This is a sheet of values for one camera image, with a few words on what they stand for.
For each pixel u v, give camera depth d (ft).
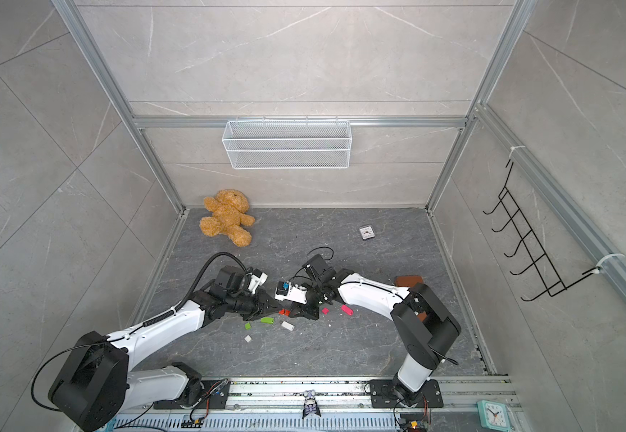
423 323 1.50
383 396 2.39
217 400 2.36
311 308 2.47
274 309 2.58
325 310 2.48
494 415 2.26
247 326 2.81
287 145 3.30
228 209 3.55
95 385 1.32
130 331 1.54
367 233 3.59
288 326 2.81
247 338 2.74
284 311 2.62
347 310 2.95
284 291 2.36
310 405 2.28
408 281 3.29
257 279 2.61
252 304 2.39
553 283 1.89
